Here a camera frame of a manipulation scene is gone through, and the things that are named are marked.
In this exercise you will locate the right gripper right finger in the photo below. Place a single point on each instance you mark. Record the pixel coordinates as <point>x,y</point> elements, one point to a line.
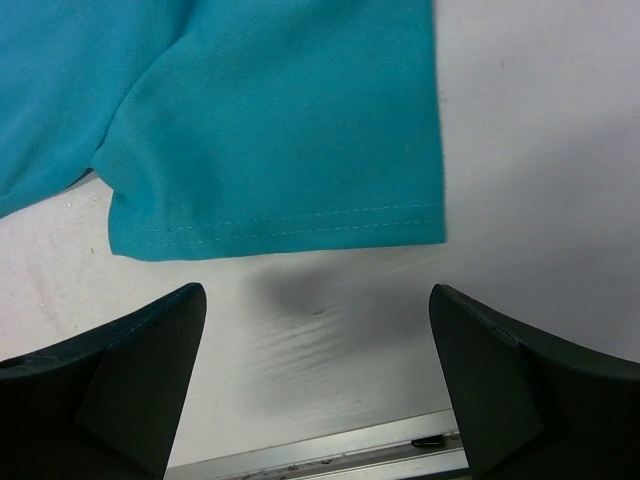
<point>529,404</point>

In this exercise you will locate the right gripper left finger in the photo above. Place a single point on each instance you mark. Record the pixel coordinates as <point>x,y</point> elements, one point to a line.
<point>104,404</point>

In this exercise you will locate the teal t-shirt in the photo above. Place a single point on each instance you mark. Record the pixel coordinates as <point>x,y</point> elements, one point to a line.
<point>228,128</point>

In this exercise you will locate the aluminium mounting rail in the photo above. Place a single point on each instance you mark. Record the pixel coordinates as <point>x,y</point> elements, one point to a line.
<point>422,446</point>

